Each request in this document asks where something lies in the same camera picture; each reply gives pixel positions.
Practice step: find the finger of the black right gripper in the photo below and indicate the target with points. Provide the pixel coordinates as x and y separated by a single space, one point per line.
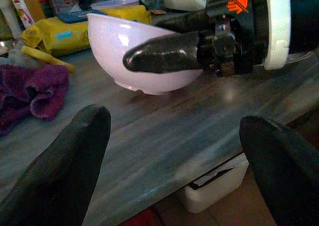
187 23
162 55

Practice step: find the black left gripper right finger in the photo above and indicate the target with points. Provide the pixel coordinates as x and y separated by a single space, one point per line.
286 176

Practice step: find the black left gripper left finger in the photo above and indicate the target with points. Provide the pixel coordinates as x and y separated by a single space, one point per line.
57 176

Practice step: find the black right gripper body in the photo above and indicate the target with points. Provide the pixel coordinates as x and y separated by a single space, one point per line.
249 29

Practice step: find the lilac plastic bowl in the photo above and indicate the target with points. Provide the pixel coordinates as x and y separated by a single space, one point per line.
114 4
107 51

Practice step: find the white plastic bin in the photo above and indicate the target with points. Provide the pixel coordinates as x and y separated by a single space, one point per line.
211 193

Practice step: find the purple fluffy cloth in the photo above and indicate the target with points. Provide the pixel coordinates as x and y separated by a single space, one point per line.
45 86

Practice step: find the yellow wet wipes pack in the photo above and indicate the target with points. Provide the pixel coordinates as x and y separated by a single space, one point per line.
72 41

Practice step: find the colourful snack packet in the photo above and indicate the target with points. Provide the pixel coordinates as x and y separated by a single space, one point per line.
64 3

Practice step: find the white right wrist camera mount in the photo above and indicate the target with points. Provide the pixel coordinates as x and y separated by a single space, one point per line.
277 24

